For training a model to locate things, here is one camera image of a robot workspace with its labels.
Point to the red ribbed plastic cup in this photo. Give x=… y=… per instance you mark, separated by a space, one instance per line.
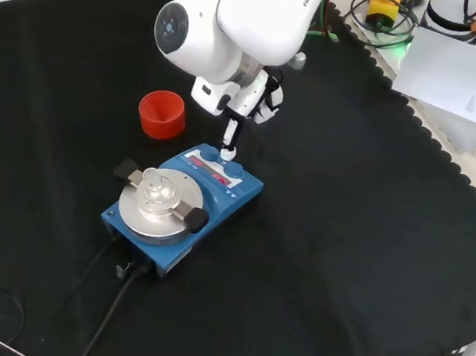
x=162 y=117

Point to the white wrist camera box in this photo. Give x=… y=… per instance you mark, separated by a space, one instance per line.
x=207 y=95

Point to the yellow stop button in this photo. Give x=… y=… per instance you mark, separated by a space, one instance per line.
x=383 y=10

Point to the pale board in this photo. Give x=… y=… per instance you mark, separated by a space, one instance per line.
x=453 y=74

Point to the clear round-bottom glass flask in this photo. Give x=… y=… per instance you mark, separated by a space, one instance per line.
x=156 y=189

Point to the heater with blue base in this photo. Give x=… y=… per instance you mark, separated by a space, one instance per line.
x=226 y=198

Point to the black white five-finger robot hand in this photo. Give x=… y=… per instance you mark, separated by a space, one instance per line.
x=270 y=103

